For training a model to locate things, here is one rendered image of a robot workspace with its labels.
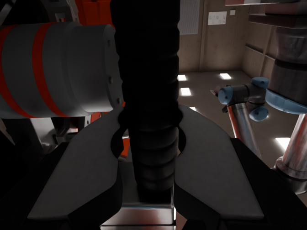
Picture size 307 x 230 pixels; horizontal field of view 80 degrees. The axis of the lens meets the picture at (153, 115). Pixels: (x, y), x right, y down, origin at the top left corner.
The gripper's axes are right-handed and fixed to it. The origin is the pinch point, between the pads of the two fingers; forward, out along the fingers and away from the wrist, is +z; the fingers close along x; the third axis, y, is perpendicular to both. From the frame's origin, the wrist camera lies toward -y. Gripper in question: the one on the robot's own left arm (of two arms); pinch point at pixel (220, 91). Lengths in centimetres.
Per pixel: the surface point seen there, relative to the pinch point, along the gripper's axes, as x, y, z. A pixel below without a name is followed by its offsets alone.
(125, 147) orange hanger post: 60, -25, -18
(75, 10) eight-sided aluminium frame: 75, 37, -40
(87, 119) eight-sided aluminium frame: 73, 11, -49
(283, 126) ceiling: -808, -422, 567
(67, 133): 75, 15, -62
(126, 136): 63, 15, -65
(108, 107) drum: 67, 26, -73
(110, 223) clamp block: 66, 23, -87
